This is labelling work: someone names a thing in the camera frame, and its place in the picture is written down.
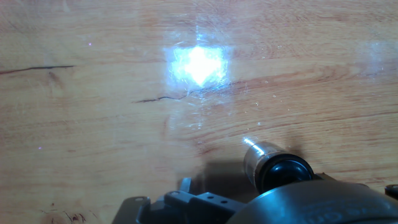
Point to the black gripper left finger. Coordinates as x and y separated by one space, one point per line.
211 202

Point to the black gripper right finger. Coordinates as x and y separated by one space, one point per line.
393 190

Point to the small clear glass jar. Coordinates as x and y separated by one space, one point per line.
253 161

